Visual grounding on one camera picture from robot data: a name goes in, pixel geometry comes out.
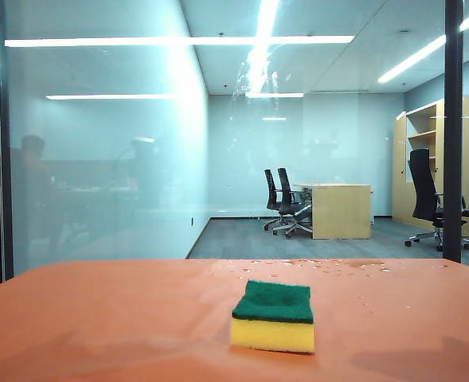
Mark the green and yellow sponge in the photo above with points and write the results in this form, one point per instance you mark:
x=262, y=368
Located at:
x=274, y=306

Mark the black mesh office chair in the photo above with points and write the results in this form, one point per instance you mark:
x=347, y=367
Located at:
x=288, y=203
x=272, y=195

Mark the clear glass partition pane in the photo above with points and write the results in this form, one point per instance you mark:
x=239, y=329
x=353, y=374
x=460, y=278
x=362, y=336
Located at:
x=98, y=179

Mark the light wooden shelf cabinet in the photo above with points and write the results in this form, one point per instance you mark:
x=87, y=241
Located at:
x=399, y=167

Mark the black highback office chair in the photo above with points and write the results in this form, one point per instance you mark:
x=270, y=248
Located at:
x=423, y=191

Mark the long ceiling light strip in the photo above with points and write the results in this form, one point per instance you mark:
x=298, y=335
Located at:
x=411, y=57

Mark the dark metal frame post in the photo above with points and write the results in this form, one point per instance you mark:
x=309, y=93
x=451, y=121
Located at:
x=453, y=159

